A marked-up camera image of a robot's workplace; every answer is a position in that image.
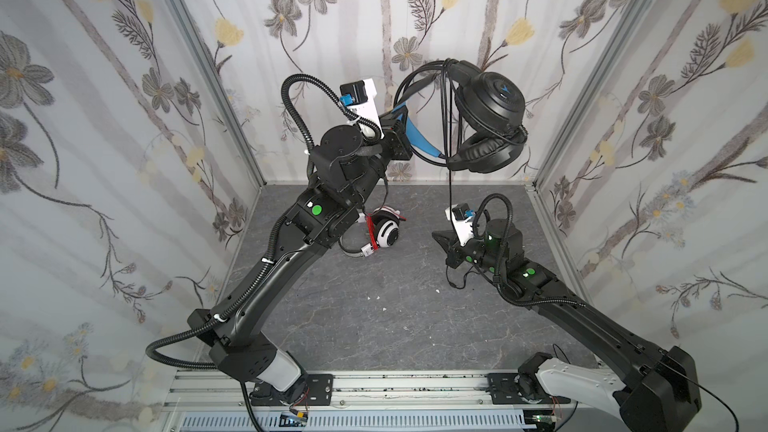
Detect white vented cable duct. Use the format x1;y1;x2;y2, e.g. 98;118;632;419
178;410;540;432

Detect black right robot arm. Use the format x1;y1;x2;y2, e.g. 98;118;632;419
432;193;709;431

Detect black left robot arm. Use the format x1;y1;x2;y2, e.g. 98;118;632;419
145;74;406;403

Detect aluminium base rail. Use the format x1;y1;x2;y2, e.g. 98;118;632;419
162;360;629;418

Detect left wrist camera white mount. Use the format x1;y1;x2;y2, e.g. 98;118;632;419
340;78;383;138

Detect white black headphones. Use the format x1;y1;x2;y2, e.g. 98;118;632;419
337;205;406;258

